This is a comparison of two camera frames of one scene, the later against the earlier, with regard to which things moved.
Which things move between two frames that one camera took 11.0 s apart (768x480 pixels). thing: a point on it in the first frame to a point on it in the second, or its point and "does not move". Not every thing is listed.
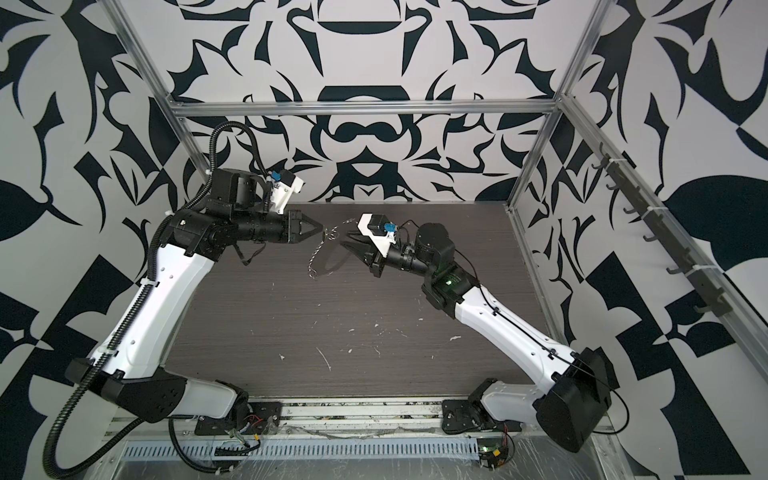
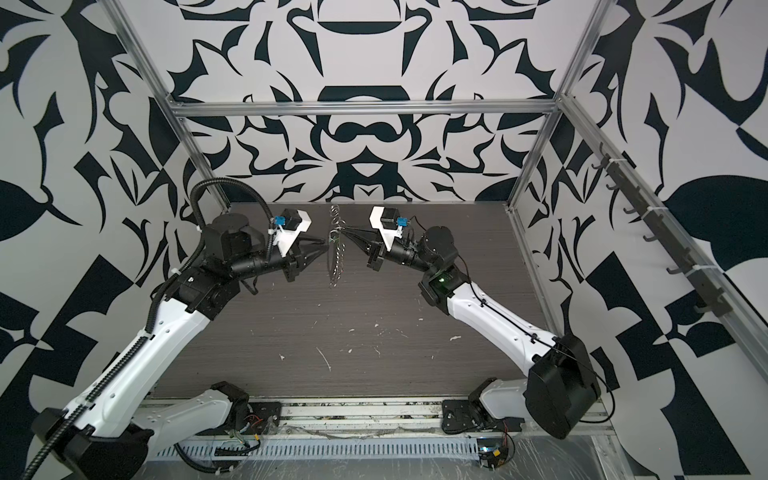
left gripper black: (291, 224) to (294, 258)
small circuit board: (492, 452) does not move
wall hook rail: (666, 233) does not move
